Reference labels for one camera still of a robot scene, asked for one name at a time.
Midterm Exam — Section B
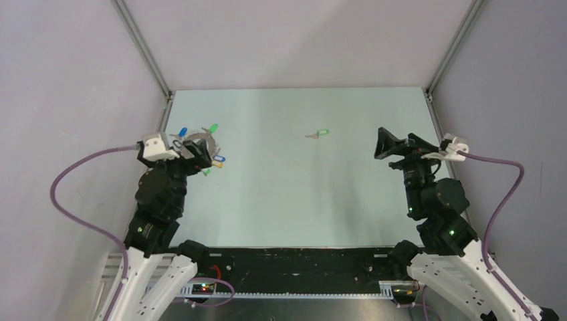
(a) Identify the aluminium frame post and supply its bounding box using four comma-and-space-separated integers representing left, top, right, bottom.
110, 0, 172, 102
425, 0, 487, 102

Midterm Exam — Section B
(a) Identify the keyring with tagged keys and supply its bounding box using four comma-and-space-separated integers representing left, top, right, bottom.
171, 123, 226, 169

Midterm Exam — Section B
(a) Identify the left aluminium frame post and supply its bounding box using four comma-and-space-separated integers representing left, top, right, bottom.
110, 0, 172, 102

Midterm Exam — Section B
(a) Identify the key with green tag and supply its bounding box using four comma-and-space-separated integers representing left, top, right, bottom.
305, 129, 330, 139

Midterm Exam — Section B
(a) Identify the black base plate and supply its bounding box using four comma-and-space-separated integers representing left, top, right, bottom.
197, 247, 417, 294

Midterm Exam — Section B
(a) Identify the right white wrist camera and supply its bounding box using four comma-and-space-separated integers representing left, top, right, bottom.
421, 134, 469, 162

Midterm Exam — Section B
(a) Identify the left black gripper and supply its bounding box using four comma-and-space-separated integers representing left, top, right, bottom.
140, 138, 212, 213

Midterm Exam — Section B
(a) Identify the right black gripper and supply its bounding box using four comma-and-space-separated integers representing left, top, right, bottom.
372, 127, 442, 215

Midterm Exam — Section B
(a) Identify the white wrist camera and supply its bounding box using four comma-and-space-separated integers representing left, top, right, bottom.
140, 131, 180, 162
421, 134, 469, 162

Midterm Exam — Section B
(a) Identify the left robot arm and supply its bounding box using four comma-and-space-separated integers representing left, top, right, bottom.
98, 138, 212, 320

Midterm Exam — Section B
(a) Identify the right aluminium frame post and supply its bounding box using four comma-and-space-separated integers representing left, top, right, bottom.
425, 0, 487, 102

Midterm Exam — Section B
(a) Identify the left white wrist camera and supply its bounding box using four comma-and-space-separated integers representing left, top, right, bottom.
140, 131, 180, 162

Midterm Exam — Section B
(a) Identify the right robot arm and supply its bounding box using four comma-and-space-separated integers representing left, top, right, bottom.
374, 128, 558, 320

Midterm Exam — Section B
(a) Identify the grey cable duct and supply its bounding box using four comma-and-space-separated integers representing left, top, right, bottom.
175, 284, 394, 300

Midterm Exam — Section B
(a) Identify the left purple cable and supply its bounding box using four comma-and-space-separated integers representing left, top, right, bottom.
49, 144, 142, 321

